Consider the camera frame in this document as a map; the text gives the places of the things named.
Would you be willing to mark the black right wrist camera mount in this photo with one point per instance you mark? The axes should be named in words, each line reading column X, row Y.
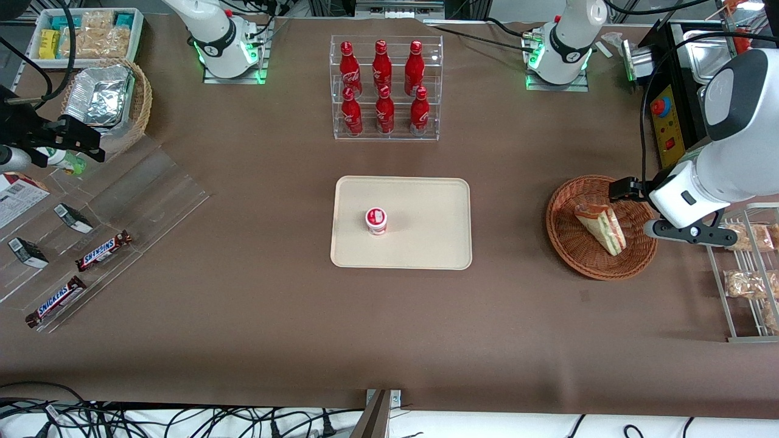
column 24, row 125

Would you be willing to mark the white plastic snack bin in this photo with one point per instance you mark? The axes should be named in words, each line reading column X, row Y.
column 137, row 36

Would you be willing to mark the green white small bottle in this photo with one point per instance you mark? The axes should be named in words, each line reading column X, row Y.
column 64, row 161

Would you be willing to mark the teal snack packet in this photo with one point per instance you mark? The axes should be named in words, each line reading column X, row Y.
column 64, row 22
column 124, row 20

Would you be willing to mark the small black white box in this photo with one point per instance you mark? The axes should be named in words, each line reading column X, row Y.
column 73, row 218
column 27, row 252

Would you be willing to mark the clear acrylic bottle rack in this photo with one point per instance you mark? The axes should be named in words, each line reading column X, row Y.
column 395, row 131

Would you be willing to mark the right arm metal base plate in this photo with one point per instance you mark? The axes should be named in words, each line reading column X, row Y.
column 231, row 80

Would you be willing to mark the brown table cover sheet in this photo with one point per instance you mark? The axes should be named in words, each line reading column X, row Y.
column 243, row 340

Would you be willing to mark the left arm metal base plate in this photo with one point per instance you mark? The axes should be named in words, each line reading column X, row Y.
column 557, row 87

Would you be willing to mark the clear plastic bag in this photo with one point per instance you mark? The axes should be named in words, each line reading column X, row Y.
column 614, row 41

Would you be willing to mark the tan oval wicker basket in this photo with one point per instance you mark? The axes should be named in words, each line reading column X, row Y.
column 141, row 103

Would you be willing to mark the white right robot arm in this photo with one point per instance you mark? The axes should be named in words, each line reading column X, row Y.
column 213, row 33

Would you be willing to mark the beige plastic tray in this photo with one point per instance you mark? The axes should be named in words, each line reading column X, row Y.
column 426, row 225

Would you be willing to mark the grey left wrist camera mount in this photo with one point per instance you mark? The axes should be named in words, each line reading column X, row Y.
column 681, row 232

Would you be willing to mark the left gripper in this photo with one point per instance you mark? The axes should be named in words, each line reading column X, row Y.
column 627, row 189

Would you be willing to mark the small red white yogurt cup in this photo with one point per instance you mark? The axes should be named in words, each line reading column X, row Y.
column 376, row 221

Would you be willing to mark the clear acrylic display shelf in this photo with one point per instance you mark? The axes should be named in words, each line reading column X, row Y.
column 146, row 194

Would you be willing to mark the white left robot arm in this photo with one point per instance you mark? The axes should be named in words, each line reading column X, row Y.
column 742, row 158

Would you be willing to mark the silver foil tray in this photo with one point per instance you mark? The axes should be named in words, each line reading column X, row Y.
column 97, row 97

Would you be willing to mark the metal bracket at table edge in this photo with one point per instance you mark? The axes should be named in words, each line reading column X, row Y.
column 380, row 413

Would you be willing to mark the red white printed carton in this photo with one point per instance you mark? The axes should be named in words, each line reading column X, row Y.
column 18, row 198

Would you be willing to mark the clear cracker pack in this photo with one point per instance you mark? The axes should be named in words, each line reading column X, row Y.
column 97, row 44
column 97, row 20

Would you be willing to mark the triangle sandwich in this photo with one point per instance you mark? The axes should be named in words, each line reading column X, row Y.
column 602, row 228

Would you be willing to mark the Snickers chocolate bar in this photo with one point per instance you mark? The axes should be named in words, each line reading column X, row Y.
column 56, row 302
column 103, row 251

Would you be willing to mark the clear bag of pastry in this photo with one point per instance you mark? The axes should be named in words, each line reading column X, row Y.
column 754, row 237
column 748, row 284
column 773, row 317

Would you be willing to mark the red cola bottle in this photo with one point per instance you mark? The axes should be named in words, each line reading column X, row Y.
column 414, row 66
column 381, row 64
column 420, row 115
column 384, row 115
column 352, row 115
column 349, row 67

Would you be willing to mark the yellow snack packet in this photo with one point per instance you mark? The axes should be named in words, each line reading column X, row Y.
column 49, row 44

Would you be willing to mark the shiny metal tray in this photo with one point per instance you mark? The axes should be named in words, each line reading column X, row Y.
column 712, row 58

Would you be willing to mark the brown round wicker basket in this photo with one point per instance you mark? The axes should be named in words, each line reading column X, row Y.
column 578, row 255

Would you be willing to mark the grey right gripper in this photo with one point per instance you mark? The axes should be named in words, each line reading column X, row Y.
column 25, row 129

